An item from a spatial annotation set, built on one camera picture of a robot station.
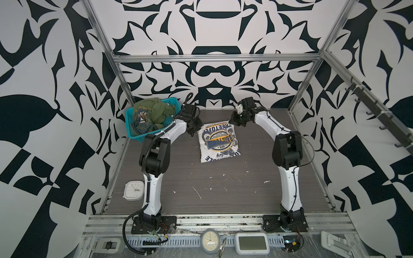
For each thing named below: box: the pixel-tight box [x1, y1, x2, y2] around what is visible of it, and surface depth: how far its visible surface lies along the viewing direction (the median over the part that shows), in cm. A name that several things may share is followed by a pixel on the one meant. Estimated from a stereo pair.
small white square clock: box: [122, 180, 145, 202], surface depth 83 cm
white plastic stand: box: [320, 230, 353, 258], surface depth 70 cm
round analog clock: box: [200, 228, 221, 255], surface depth 69 cm
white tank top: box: [197, 120, 242, 164], surface depth 98 cm
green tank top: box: [131, 97, 176, 136], surface depth 110 cm
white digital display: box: [234, 232, 270, 256], surface depth 68 cm
